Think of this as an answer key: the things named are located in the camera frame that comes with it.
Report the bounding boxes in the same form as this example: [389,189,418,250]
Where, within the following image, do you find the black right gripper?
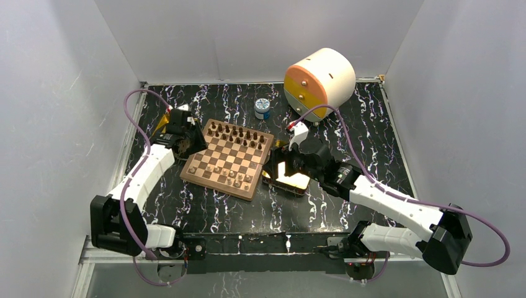
[262,143,322,182]

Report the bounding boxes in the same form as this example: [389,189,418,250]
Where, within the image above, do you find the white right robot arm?
[263,140,472,275]

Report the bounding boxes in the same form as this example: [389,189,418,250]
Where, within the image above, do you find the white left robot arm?
[90,104,207,258]

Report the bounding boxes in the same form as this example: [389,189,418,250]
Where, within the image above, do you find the wooden chess board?
[180,129,274,202]

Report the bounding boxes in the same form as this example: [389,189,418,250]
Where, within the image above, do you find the gold tin with white pieces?
[153,114,170,135]

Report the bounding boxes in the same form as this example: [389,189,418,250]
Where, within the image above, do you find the row of dark chess pieces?
[203,119,269,152]

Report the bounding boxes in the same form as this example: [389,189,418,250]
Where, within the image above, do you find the empty gold square tin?
[261,150,311,197]

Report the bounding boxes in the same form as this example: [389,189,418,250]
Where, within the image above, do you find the small blue white jar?
[254,98,270,120]

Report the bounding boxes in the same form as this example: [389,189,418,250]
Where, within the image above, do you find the round pastel drawer cabinet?
[283,48,356,115]

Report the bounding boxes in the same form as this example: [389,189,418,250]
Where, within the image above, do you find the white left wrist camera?
[176,104,195,125]

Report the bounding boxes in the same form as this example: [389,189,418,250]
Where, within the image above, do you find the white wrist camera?
[176,104,195,125]
[288,121,309,151]

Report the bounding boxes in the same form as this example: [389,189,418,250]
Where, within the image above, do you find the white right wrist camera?
[288,121,309,151]

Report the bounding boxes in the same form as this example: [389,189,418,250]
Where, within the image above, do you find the aluminium front rail frame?
[73,232,461,297]

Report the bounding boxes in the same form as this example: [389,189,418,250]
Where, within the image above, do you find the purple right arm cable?
[287,104,511,284]

